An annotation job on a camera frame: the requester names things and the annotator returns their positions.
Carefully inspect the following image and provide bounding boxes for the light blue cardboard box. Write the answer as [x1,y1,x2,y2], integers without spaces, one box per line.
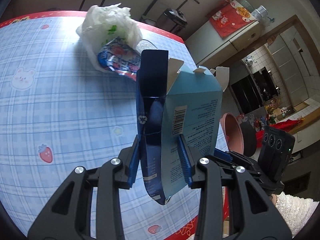
[136,49,223,205]

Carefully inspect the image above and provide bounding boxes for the blue white snack wrapper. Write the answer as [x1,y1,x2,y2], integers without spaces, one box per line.
[97,37,141,81]

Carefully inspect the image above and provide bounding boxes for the white plastic bag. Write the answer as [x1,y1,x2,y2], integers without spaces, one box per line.
[76,3,143,72]

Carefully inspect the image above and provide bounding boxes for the pink fuzzy sleeve forearm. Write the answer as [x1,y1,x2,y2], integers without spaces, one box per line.
[269,192,319,238]

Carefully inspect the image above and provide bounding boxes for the black kitchen stove oven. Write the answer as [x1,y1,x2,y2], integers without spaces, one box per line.
[231,67,279,114]

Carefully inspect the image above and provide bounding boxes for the black round stool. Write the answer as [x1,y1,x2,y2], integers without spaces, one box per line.
[240,122,257,157]

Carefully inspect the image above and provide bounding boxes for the terracotta plastic pot bin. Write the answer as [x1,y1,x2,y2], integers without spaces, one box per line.
[220,113,244,154]

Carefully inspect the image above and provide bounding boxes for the cream refrigerator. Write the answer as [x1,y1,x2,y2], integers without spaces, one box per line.
[185,20,262,68]

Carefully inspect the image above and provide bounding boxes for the plastic containers atop fridge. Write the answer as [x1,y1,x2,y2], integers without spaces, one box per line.
[240,0,275,27]

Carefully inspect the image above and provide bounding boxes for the red fridge cover cloth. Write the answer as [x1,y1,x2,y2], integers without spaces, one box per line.
[206,0,256,38]

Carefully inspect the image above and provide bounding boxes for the electric pressure cooker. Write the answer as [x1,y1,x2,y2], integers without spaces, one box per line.
[155,8,187,35]

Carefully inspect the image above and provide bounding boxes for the kitchen wall cabinets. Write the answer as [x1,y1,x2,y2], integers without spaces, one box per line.
[267,26,319,106]

